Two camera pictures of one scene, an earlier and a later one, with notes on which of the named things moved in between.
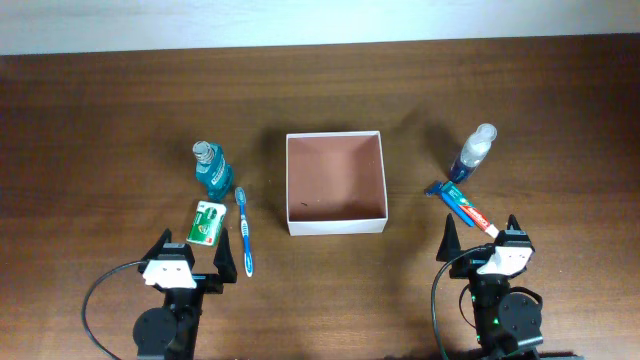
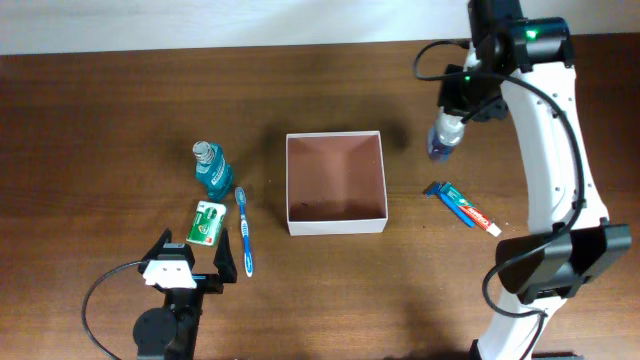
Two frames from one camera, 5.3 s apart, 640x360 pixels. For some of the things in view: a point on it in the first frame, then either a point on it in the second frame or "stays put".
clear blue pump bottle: [473, 151] -> [444, 136]
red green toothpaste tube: [474, 213] stays put
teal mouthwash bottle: [212, 170] stays put
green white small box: [207, 223] stays put
